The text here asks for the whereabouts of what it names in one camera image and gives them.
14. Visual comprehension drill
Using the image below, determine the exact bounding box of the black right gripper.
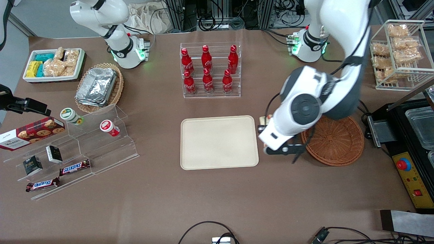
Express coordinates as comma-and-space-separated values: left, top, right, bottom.
0, 84, 52, 117

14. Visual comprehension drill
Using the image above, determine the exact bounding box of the beige plastic tray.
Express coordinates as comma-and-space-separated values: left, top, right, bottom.
180, 115, 260, 171

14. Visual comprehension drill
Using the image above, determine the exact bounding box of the round brown wicker basket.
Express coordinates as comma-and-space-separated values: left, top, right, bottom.
301, 115, 365, 167

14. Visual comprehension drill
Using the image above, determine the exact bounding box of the oval wicker basket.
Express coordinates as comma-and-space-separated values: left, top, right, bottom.
75, 63, 124, 114

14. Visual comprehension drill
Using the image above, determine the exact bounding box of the red cookie box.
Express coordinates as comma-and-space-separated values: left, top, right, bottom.
0, 116, 66, 151

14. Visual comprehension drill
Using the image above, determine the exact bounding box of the white rectangular snack bin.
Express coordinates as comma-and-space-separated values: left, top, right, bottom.
22, 48, 86, 83

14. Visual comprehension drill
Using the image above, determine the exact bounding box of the green lid yogurt cup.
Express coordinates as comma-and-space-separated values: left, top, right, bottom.
60, 107, 84, 126

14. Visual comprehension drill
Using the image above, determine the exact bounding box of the yellow snack packet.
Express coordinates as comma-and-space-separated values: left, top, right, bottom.
26, 61, 43, 78

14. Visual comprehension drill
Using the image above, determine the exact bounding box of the small black box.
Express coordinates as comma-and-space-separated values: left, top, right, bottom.
45, 145, 63, 164
22, 155, 44, 176

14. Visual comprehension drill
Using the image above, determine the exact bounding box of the clear acrylic stepped stand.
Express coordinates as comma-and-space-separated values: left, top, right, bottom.
3, 135, 96, 201
66, 104, 140, 175

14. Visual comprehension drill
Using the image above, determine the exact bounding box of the clear acrylic bottle rack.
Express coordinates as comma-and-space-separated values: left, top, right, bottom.
179, 42, 242, 99

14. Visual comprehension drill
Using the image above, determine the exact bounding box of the red cola bottle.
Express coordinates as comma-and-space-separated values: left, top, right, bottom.
201, 45, 213, 70
202, 68, 215, 94
222, 69, 234, 94
183, 70, 197, 95
181, 47, 195, 75
227, 45, 239, 75

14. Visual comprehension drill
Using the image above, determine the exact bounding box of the stack of foil trays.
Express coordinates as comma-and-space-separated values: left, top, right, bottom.
76, 67, 118, 107

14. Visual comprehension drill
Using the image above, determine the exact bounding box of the Snickers chocolate bar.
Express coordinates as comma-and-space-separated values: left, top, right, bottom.
59, 159, 91, 177
25, 177, 61, 193

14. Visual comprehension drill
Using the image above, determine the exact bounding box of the red lid yogurt cup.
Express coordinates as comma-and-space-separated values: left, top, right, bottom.
99, 119, 120, 137

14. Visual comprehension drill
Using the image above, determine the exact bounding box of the clear bread packet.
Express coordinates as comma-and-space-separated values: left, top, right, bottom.
393, 48, 423, 65
375, 66, 396, 84
372, 56, 394, 69
371, 43, 391, 57
387, 23, 410, 38
392, 37, 418, 52

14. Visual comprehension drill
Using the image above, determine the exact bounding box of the beige cloth bag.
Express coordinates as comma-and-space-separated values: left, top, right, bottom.
127, 3, 170, 35

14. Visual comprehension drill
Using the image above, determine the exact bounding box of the red emergency stop button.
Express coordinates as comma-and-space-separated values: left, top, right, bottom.
396, 157, 412, 172

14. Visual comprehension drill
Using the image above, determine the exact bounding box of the black machine with yellow panel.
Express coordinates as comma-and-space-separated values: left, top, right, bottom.
364, 78, 434, 214

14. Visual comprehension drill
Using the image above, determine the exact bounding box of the clear plastic container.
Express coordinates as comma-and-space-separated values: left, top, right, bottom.
405, 106, 434, 150

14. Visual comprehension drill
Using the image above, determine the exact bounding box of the grey and black pad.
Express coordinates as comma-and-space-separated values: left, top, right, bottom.
379, 209, 434, 238

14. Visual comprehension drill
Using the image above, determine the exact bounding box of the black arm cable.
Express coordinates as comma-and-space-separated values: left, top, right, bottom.
292, 125, 318, 164

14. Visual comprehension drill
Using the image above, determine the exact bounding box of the black looped cable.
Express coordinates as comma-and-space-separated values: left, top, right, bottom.
178, 221, 240, 244

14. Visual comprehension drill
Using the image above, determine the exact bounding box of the bundle of black cables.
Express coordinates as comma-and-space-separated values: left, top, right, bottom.
198, 0, 245, 32

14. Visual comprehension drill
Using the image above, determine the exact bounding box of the aluminium frame post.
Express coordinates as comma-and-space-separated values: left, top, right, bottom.
259, 0, 274, 29
165, 0, 185, 33

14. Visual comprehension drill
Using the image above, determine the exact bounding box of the black cable with plug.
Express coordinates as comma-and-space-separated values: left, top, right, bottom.
311, 226, 434, 244

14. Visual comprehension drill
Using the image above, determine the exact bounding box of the white wire basket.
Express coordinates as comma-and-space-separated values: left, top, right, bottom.
369, 19, 434, 91

